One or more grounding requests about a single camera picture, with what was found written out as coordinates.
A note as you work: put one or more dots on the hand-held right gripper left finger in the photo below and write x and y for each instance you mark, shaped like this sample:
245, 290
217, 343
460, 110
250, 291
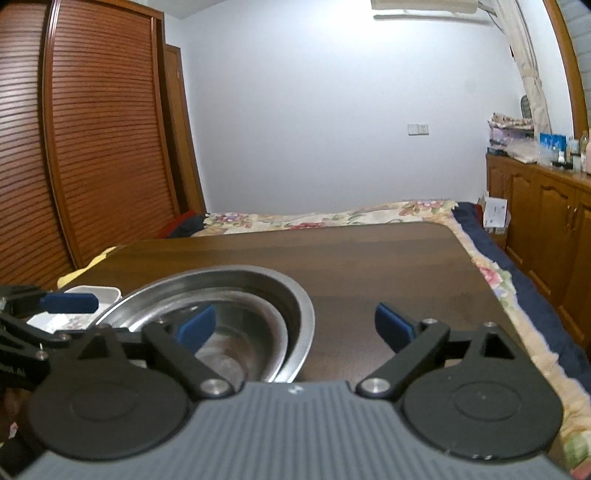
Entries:
196, 327

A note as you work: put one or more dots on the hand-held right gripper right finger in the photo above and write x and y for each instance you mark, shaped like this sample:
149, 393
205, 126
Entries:
395, 327

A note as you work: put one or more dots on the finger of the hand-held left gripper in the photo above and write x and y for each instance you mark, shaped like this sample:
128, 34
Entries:
69, 303
37, 336

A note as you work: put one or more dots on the white floral square plate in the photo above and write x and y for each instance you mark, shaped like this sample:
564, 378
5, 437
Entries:
105, 293

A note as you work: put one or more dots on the medium steel bowl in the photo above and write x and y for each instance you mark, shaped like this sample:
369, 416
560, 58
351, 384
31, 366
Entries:
265, 344

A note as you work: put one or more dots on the large steel bowl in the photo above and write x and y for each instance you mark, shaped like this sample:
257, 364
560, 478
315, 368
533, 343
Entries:
298, 318

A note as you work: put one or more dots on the yellow plush toy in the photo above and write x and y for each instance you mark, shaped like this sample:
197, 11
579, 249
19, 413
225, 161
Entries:
85, 270

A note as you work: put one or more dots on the dark clothes pile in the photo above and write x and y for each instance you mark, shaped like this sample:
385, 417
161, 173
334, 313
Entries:
187, 224

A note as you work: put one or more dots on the floral blanket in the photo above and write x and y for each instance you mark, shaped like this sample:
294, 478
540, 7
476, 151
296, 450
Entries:
323, 217

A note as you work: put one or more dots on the navy quilt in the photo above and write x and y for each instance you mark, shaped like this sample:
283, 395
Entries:
531, 295

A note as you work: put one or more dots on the white cardboard box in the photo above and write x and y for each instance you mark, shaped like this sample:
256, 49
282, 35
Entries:
495, 213

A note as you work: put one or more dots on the louvered wooden wardrobe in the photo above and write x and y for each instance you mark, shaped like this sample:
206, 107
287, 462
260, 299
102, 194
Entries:
92, 138

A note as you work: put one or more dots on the wooden sideboard cabinet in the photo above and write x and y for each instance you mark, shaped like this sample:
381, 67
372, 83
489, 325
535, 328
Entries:
549, 230

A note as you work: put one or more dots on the wooden door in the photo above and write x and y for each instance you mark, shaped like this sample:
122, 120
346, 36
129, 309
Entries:
184, 138

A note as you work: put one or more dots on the bottles and clutter on sideboard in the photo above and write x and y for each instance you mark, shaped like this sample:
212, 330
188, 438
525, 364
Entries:
510, 134

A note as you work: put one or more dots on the blue box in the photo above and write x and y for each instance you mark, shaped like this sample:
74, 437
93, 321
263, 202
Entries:
553, 143

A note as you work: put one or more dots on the small grey fan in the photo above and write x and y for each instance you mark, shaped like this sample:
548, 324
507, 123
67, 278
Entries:
526, 106

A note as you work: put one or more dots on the cream curtain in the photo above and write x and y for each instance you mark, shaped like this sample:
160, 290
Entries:
526, 60

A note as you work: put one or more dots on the beige air conditioner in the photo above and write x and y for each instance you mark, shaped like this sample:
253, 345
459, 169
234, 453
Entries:
429, 7

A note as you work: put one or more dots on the grey window blind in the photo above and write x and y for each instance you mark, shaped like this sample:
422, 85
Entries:
582, 41

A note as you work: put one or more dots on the white wall switch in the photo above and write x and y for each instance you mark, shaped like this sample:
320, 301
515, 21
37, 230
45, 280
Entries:
418, 129

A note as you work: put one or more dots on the wooden window frame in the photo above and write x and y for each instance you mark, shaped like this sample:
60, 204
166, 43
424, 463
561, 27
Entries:
568, 60

